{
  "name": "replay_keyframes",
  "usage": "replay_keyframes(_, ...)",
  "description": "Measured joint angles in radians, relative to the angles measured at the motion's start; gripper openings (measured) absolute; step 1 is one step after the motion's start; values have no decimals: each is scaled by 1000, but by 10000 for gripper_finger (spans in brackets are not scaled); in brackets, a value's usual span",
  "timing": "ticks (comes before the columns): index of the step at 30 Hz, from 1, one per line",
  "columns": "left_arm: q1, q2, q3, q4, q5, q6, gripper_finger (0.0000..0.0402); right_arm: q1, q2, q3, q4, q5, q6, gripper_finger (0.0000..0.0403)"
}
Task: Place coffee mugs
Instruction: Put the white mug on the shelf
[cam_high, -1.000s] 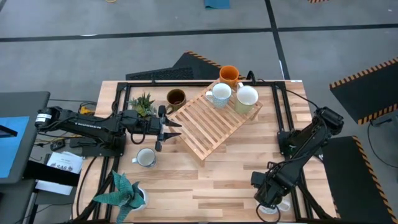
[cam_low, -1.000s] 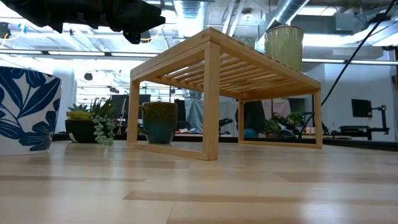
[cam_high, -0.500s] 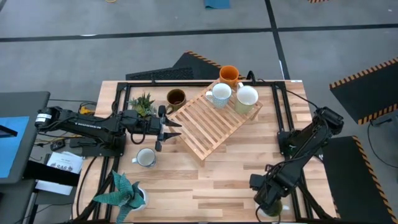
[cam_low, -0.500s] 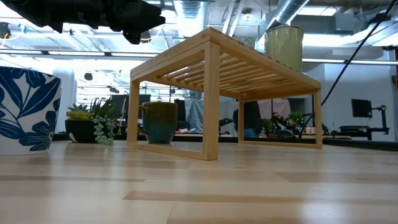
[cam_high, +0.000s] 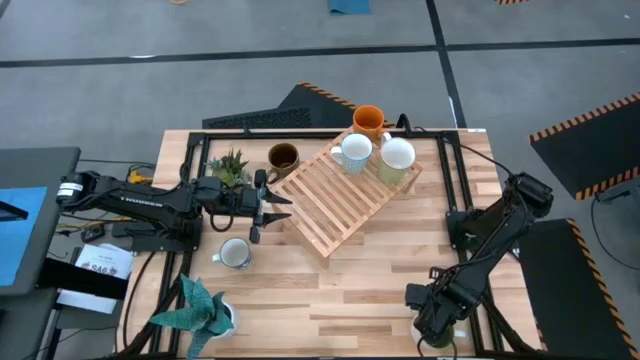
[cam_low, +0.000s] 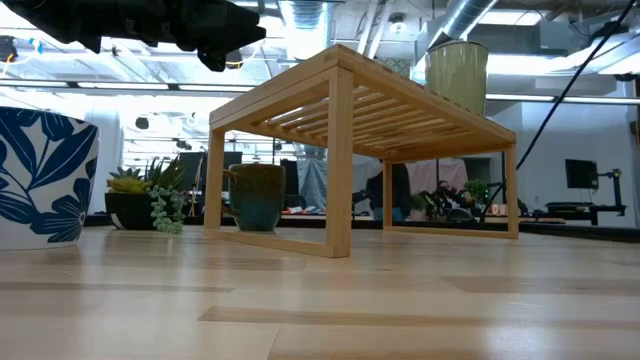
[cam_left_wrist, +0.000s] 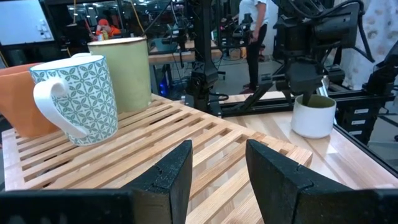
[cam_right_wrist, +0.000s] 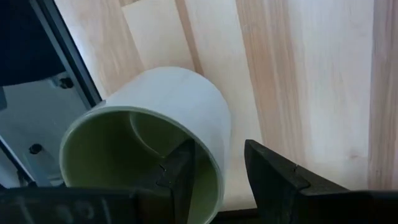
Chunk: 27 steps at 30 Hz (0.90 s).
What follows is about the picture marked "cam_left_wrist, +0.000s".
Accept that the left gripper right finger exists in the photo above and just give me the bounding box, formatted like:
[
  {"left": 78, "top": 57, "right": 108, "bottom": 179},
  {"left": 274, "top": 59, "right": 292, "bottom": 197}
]
[{"left": 245, "top": 139, "right": 352, "bottom": 224}]

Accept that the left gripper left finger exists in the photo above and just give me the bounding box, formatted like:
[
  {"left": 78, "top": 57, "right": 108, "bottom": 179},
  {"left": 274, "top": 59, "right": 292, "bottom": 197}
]
[{"left": 121, "top": 139, "right": 194, "bottom": 224}]

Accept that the orange mug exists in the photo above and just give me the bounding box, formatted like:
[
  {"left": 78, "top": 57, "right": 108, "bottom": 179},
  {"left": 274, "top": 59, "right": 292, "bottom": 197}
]
[{"left": 0, "top": 63, "right": 60, "bottom": 139}]

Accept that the black upright frame post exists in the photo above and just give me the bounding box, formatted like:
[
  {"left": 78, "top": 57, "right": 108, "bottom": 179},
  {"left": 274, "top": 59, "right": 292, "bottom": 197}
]
[{"left": 185, "top": 0, "right": 223, "bottom": 118}]

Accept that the tall pale green mug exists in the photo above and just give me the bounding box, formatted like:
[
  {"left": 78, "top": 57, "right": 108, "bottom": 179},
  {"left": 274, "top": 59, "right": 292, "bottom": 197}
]
[{"left": 72, "top": 36, "right": 152, "bottom": 113}]

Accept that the white mug teal tile pattern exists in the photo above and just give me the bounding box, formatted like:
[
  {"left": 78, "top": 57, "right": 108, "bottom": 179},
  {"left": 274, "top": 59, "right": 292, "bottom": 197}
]
[{"left": 29, "top": 55, "right": 119, "bottom": 146}]

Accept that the white spotted curtain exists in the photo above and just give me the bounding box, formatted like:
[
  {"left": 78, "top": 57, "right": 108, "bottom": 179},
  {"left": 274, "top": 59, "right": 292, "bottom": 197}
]
[{"left": 340, "top": 0, "right": 398, "bottom": 91}]

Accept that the white mug green inside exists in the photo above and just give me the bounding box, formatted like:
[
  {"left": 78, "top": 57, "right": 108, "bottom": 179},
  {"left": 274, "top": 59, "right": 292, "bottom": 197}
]
[{"left": 290, "top": 94, "right": 337, "bottom": 139}]

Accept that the slatted wooden rack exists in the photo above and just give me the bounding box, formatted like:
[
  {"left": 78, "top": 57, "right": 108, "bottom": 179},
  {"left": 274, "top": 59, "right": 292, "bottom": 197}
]
[{"left": 1, "top": 93, "right": 313, "bottom": 224}]

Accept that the person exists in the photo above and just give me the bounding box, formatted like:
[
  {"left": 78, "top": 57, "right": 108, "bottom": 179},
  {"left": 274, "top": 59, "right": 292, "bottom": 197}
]
[
  {"left": 238, "top": 0, "right": 270, "bottom": 94},
  {"left": 91, "top": 18, "right": 122, "bottom": 41}
]

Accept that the wooden background table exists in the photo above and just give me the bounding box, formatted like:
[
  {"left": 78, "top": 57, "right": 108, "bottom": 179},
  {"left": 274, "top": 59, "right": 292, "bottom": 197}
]
[{"left": 148, "top": 40, "right": 223, "bottom": 65}]

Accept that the white wall screen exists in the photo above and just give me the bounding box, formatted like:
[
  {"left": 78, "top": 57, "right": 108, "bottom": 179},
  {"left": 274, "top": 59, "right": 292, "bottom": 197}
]
[{"left": 0, "top": 0, "right": 55, "bottom": 47}]

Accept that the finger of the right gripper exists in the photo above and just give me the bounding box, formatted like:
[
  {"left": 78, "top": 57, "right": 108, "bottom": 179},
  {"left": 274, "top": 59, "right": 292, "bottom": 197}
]
[
  {"left": 282, "top": 88, "right": 295, "bottom": 109},
  {"left": 302, "top": 90, "right": 314, "bottom": 106}
]

